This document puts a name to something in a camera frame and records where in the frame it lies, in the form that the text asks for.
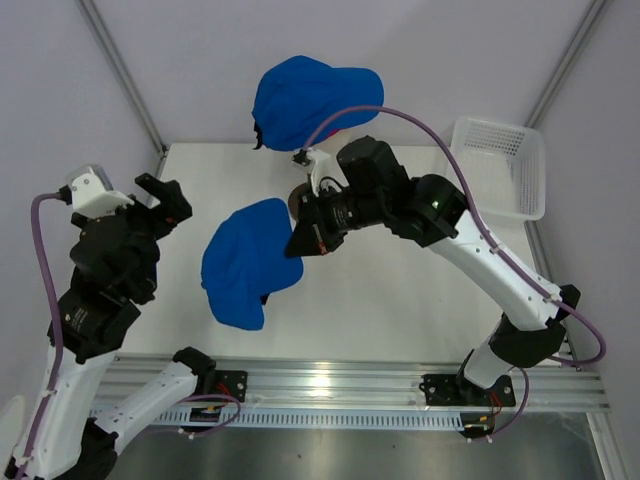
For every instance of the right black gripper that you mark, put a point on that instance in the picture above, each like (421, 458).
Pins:
(312, 235)

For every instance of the white perforated plastic basket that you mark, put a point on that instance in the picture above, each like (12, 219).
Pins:
(504, 166)

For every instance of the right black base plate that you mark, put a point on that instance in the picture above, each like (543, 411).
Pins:
(453, 390)

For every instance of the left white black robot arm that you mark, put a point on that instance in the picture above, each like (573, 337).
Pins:
(115, 273)

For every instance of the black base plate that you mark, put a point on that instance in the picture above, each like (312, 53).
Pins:
(453, 390)
(228, 382)

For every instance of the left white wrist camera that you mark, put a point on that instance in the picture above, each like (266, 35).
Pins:
(92, 193)

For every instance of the corner aluminium profile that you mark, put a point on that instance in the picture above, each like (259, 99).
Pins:
(578, 42)
(115, 61)

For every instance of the aluminium extrusion rail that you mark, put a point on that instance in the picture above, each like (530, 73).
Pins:
(394, 385)

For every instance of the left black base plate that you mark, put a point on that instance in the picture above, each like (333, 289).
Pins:
(228, 382)

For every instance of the blue baseball cap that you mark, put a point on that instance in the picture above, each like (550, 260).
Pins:
(245, 263)
(295, 96)

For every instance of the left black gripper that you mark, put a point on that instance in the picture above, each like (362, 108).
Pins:
(171, 209)

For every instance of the left corner aluminium profile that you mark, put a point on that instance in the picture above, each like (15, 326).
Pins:
(115, 61)

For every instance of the cream mannequin head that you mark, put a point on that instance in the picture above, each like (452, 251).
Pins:
(335, 144)

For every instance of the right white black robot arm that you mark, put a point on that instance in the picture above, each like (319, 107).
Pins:
(432, 212)

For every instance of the right corner aluminium profile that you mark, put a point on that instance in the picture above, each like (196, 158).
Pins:
(578, 42)

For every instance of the white slotted cable duct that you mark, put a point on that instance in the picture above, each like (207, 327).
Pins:
(258, 417)

